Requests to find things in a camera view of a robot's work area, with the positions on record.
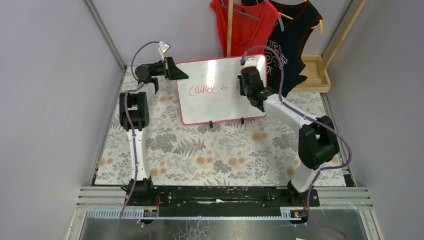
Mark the pink framed whiteboard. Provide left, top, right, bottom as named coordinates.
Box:
left=176, top=54, right=268, bottom=125

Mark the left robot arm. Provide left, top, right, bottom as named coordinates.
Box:
left=119, top=56, right=189, bottom=199

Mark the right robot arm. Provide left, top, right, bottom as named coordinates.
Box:
left=238, top=66, right=340, bottom=193

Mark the red tank top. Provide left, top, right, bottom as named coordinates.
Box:
left=209, top=0, right=281, bottom=57

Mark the wooden clothes rack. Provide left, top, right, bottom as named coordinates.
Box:
left=226, top=0, right=368, bottom=94

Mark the floral table mat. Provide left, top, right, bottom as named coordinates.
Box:
left=94, top=77, right=327, bottom=187

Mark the dark navy jersey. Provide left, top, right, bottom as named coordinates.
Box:
left=242, top=0, right=322, bottom=97

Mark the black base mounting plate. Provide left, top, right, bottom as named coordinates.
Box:
left=128, top=185, right=320, bottom=217

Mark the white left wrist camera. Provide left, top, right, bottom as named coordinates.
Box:
left=158, top=41, right=171, bottom=61

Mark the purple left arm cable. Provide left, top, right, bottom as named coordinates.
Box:
left=115, top=40, right=161, bottom=240

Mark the white slotted cable duct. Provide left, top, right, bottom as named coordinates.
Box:
left=85, top=207, right=302, bottom=222

